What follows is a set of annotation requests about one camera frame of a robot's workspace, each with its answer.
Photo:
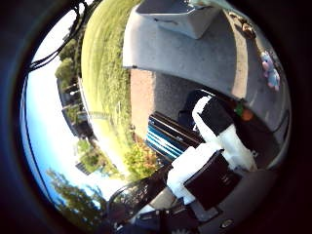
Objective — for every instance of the grey plastic container bin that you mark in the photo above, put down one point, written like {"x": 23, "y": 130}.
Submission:
{"x": 182, "y": 16}

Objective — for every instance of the leopard spotted plush toy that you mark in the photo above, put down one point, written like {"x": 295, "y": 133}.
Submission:
{"x": 247, "y": 29}

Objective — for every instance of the orange and green toy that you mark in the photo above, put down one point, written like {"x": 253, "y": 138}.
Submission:
{"x": 246, "y": 113}

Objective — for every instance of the white plush toy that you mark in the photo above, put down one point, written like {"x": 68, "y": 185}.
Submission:
{"x": 270, "y": 73}

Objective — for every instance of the blue striped bench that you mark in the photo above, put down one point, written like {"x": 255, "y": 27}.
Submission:
{"x": 169, "y": 136}

